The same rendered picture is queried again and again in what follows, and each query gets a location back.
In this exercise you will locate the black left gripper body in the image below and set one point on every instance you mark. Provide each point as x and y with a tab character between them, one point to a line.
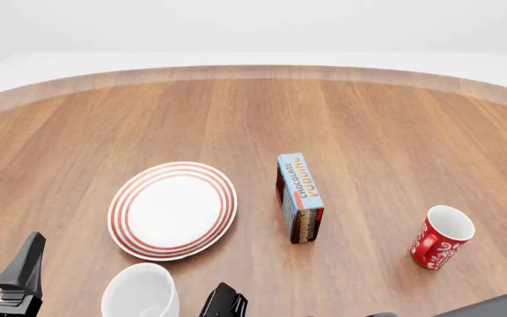
11	308

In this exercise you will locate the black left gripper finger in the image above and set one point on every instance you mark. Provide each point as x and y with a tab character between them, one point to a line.
27	270

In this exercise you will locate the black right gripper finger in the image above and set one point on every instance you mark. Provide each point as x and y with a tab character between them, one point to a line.
216	303
237	303

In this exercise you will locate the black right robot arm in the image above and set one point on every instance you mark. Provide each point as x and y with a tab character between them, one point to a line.
381	315

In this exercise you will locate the white mug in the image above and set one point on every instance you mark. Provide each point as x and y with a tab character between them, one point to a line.
139	290

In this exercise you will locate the white plate with red rings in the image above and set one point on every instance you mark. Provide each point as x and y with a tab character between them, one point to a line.
172	211

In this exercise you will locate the chocolate pudding box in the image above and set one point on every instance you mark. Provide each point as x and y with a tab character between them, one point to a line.
302	195

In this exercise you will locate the red patterned mug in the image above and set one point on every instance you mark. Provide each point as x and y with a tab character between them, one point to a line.
438	244

